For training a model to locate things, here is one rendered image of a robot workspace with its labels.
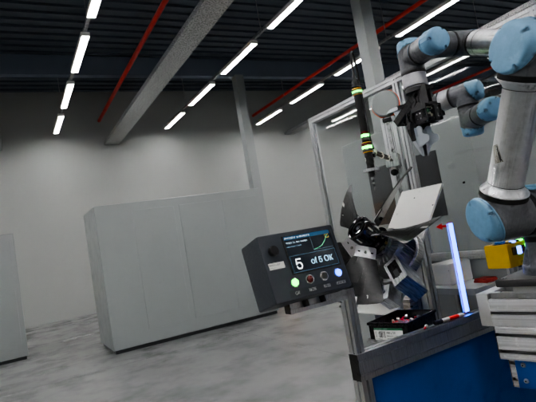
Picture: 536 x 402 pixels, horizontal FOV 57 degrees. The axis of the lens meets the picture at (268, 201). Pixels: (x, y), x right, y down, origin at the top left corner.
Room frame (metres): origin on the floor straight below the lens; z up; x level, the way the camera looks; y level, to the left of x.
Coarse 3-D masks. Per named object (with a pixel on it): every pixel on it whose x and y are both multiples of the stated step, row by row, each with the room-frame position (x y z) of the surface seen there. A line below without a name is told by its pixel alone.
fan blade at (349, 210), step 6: (348, 192) 2.42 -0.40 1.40; (348, 198) 2.40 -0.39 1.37; (348, 204) 2.39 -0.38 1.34; (342, 210) 2.48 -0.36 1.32; (348, 210) 2.38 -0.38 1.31; (354, 210) 2.29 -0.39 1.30; (348, 216) 2.40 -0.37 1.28; (354, 216) 2.29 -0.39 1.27; (342, 222) 2.48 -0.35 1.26; (348, 222) 2.41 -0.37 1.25; (348, 228) 2.43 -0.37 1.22
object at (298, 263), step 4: (292, 256) 1.36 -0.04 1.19; (296, 256) 1.36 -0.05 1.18; (300, 256) 1.37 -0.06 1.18; (304, 256) 1.38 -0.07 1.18; (292, 260) 1.35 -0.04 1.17; (296, 260) 1.36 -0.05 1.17; (300, 260) 1.37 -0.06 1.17; (304, 260) 1.37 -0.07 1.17; (292, 264) 1.35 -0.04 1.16; (296, 264) 1.36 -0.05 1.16; (300, 264) 1.36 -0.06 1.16; (304, 264) 1.37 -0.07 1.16; (296, 268) 1.35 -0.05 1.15; (300, 268) 1.36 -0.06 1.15; (304, 268) 1.36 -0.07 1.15; (308, 268) 1.37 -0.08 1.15; (296, 272) 1.35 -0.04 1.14
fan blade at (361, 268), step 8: (352, 256) 2.11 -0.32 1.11; (352, 264) 2.08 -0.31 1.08; (360, 264) 2.07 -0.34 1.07; (368, 264) 2.07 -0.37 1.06; (376, 264) 2.08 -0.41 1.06; (352, 272) 2.06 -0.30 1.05; (360, 272) 2.05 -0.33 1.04; (368, 272) 2.05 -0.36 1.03; (376, 272) 2.05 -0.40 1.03; (352, 280) 2.03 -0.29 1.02; (360, 280) 2.03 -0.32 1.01; (368, 280) 2.02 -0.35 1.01; (376, 280) 2.02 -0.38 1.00; (360, 288) 2.00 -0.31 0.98; (368, 288) 2.00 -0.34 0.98; (376, 288) 1.99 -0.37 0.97; (360, 296) 1.98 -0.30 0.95; (376, 296) 1.96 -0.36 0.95; (360, 304) 1.96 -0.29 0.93; (368, 304) 1.95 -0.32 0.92
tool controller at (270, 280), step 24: (264, 240) 1.34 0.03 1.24; (288, 240) 1.37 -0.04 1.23; (312, 240) 1.41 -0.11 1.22; (336, 240) 1.45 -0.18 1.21; (264, 264) 1.31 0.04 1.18; (288, 264) 1.35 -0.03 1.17; (312, 264) 1.38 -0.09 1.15; (336, 264) 1.42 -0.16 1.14; (264, 288) 1.33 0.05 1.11; (288, 288) 1.32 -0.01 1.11; (312, 288) 1.35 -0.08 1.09; (336, 288) 1.39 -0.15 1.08
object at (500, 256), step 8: (512, 240) 1.98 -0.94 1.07; (488, 248) 1.92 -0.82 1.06; (496, 248) 1.89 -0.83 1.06; (504, 248) 1.86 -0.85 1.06; (488, 256) 1.93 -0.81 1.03; (496, 256) 1.90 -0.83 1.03; (504, 256) 1.87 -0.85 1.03; (512, 256) 1.87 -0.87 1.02; (520, 256) 1.89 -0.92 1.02; (488, 264) 1.93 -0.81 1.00; (496, 264) 1.90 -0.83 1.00; (504, 264) 1.88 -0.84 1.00; (512, 264) 1.86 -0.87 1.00; (520, 264) 1.89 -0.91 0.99
